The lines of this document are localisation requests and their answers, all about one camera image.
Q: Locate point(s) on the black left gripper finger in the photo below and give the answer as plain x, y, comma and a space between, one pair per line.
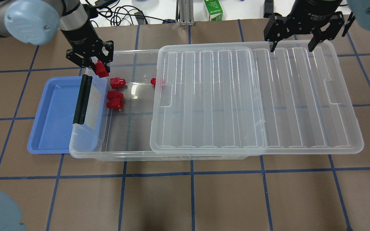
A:
105, 62
89, 63

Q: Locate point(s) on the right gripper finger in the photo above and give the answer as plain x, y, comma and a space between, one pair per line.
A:
274, 39
318, 37

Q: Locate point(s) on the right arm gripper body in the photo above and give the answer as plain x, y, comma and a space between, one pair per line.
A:
313, 12

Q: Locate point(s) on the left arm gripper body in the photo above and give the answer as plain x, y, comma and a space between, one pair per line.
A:
80, 38

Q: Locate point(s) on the red block picked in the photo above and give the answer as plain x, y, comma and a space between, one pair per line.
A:
100, 72

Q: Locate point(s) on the clear plastic box lid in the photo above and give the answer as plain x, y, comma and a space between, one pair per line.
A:
235, 100

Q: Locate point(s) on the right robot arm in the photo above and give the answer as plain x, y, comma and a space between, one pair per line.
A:
144, 12

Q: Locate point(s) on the red block upper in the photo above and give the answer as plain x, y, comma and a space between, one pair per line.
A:
117, 83

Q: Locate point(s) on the red block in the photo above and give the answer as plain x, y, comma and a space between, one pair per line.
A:
117, 83
154, 82
115, 104
114, 94

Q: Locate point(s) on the red block middle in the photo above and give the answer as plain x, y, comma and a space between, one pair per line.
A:
114, 94

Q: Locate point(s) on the red block lower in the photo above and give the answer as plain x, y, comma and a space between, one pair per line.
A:
115, 104

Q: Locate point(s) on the red block far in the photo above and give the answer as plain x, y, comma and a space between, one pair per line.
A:
154, 82

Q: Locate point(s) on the clear plastic storage box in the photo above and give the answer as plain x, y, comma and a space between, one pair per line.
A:
124, 134

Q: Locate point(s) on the blue plastic tray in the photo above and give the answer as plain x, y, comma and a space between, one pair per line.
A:
54, 130

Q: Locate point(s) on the black power adapter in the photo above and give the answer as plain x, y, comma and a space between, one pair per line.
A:
104, 3

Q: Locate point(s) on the green white carton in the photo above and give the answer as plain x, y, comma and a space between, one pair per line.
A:
213, 10

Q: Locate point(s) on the black box latch handle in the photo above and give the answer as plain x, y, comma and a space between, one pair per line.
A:
82, 100

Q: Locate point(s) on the aluminium frame post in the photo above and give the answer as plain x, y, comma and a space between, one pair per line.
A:
185, 12

